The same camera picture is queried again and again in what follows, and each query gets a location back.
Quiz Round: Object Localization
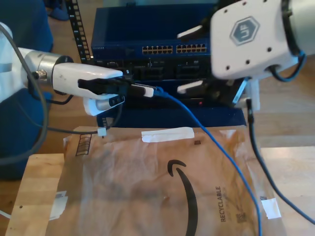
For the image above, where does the blue network cable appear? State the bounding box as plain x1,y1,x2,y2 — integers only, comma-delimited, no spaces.
154,86,262,236

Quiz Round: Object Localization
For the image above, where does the black rack shelf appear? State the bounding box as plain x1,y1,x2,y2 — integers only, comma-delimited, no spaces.
94,78,244,111

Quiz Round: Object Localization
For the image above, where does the black rack server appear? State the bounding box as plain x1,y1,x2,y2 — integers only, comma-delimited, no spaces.
94,58,215,82

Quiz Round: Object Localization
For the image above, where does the long white tape strip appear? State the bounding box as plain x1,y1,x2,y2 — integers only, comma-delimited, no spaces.
141,127,195,144

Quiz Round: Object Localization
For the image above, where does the blue slipper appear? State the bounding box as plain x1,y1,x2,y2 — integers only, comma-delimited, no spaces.
48,7,70,22

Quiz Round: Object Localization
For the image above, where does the blue sofa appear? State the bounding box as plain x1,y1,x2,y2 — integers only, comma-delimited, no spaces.
0,0,55,181

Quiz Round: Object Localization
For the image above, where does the brown paper mailer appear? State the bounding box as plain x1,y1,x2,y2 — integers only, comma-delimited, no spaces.
45,125,287,236

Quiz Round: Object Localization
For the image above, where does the white shipping label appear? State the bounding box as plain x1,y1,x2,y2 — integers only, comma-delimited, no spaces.
49,190,69,222

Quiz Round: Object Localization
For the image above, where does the short white tape strip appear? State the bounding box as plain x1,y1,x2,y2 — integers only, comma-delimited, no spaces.
261,198,282,220

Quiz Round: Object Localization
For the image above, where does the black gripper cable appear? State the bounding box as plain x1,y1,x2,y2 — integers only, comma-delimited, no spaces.
267,50,308,83
26,70,75,106

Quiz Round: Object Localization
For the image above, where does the black server rack frame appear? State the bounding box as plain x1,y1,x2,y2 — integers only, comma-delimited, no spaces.
65,0,248,111

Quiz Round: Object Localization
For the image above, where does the blue network switch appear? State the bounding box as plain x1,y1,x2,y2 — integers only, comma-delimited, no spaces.
90,6,219,59

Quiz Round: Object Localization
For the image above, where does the thick grey cable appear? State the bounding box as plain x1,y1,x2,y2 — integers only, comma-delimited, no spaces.
0,23,49,166

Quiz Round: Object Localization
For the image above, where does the black camera cable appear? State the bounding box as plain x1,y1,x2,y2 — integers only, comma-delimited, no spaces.
46,98,124,138
247,97,315,226

